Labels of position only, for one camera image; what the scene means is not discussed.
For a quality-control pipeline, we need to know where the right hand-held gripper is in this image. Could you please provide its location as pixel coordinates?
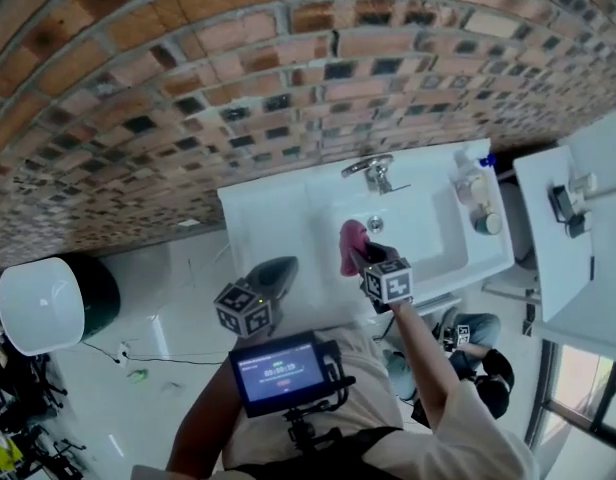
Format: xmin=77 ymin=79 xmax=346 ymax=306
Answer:
xmin=348 ymin=242 xmax=415 ymax=315

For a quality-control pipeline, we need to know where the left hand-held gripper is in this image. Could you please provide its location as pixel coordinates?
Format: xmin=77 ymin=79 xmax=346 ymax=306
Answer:
xmin=213 ymin=256 xmax=300 ymax=340

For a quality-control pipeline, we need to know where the pink cloth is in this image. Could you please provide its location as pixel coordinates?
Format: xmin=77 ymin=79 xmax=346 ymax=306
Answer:
xmin=337 ymin=219 xmax=372 ymax=277

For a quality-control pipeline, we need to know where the chrome faucet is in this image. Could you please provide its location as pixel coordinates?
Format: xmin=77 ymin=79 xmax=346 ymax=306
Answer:
xmin=341 ymin=153 xmax=412 ymax=195

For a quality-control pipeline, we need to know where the person's left forearm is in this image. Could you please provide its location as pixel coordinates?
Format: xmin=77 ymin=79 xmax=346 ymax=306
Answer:
xmin=165 ymin=362 xmax=249 ymax=480

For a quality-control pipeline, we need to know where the person's right forearm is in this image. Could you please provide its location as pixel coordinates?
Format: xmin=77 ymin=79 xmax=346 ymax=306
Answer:
xmin=387 ymin=300 xmax=462 ymax=432

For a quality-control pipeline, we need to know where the white sink vanity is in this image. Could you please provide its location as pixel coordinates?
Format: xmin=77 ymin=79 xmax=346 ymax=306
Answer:
xmin=216 ymin=137 xmax=515 ymax=329

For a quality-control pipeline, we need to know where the black chest monitor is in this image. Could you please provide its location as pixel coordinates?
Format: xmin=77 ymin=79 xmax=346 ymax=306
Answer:
xmin=228 ymin=331 xmax=325 ymax=419

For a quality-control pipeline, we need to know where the dark blue cup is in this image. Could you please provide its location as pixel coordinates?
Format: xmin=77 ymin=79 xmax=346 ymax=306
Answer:
xmin=473 ymin=207 xmax=504 ymax=235

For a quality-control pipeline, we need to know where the white cup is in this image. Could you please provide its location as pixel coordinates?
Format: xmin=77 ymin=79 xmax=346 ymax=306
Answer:
xmin=466 ymin=173 xmax=492 ymax=202

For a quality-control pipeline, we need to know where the blue capped bottle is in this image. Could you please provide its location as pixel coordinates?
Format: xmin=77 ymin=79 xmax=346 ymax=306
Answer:
xmin=451 ymin=148 xmax=498 ymax=204

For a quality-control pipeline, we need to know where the person's light t-shirt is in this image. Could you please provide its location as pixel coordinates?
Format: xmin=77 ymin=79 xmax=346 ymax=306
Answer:
xmin=220 ymin=317 xmax=539 ymax=480

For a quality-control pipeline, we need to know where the black chest harness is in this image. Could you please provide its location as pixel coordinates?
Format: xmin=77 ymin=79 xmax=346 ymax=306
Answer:
xmin=227 ymin=425 xmax=404 ymax=480

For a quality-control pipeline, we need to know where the white side table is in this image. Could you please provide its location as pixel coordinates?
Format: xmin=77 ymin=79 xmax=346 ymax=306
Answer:
xmin=512 ymin=140 xmax=614 ymax=342

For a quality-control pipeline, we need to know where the black rectangular box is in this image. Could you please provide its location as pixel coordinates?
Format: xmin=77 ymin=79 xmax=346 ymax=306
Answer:
xmin=547 ymin=183 xmax=574 ymax=222

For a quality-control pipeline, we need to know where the grey cup on shelf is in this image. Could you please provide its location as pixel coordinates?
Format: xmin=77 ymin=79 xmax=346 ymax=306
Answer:
xmin=565 ymin=211 xmax=589 ymax=239

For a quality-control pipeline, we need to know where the small white bottle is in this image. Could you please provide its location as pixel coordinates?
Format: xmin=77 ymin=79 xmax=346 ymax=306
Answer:
xmin=570 ymin=171 xmax=598 ymax=194

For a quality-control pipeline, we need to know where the round white basin black base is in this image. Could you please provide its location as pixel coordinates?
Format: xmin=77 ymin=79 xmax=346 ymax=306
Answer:
xmin=0 ymin=255 xmax=122 ymax=357

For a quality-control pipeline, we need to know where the large window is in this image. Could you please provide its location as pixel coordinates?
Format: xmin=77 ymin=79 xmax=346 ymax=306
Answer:
xmin=527 ymin=340 xmax=616 ymax=449

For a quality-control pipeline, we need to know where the black office chair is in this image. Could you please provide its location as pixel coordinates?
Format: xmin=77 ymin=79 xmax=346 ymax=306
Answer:
xmin=0 ymin=317 xmax=84 ymax=480

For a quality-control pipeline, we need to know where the yellow green bag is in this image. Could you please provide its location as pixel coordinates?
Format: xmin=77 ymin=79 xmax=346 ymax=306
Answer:
xmin=0 ymin=437 xmax=24 ymax=469

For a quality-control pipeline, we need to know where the black monitor mount rig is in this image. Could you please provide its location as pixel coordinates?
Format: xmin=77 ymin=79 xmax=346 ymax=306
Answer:
xmin=282 ymin=340 xmax=357 ymax=454

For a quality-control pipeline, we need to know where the black floor cable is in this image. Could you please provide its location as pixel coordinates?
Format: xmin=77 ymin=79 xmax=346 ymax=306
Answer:
xmin=82 ymin=340 xmax=229 ymax=367

